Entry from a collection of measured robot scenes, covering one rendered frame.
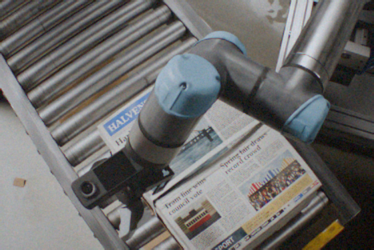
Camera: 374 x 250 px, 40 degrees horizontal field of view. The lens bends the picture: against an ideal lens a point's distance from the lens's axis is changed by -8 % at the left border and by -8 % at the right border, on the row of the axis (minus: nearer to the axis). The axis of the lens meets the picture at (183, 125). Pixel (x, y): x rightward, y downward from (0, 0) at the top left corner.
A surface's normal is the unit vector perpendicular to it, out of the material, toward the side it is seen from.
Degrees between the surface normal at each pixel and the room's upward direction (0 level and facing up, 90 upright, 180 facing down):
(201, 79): 31
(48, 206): 0
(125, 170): 0
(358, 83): 0
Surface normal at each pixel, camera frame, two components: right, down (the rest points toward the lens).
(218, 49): 0.24, -0.69
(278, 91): -0.06, -0.29
